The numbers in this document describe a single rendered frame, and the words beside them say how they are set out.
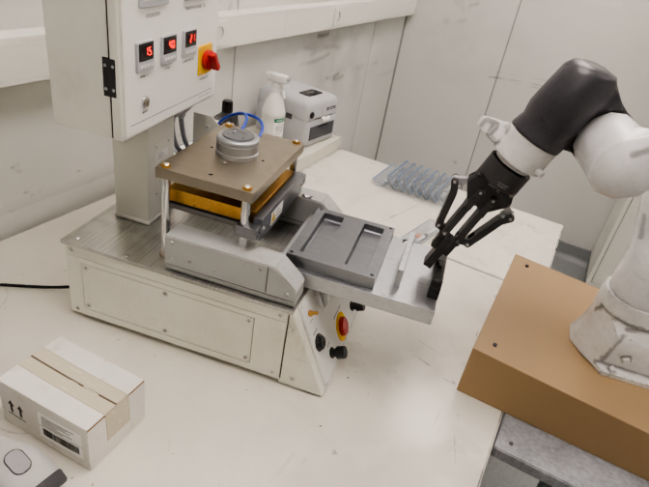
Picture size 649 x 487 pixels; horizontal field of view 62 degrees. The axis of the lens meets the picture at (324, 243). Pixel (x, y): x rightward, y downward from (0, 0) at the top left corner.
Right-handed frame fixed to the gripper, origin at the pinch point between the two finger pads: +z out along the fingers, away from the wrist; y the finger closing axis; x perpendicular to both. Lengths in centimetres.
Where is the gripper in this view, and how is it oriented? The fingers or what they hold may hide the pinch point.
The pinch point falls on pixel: (437, 249)
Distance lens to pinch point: 100.8
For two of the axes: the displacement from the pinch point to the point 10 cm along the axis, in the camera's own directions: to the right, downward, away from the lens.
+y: 8.3, 5.5, 0.3
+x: 2.7, -4.6, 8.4
